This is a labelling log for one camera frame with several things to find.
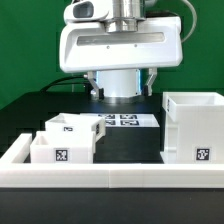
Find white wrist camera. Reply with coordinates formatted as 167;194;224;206
63;0;109;24

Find black cable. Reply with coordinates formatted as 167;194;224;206
39;75;92;93

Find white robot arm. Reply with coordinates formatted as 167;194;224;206
59;0;182;103

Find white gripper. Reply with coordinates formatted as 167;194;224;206
59;17;183;100

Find white drawer box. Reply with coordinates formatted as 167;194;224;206
30;131;96;164
45;113;106;140

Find white fiducial marker sheet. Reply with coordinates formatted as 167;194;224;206
82;113;159;128

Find white drawer cabinet frame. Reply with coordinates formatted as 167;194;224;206
161;92;224;164

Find white cable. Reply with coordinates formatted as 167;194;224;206
179;0;198;44

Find white workspace border frame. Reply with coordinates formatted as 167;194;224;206
0;133;224;188

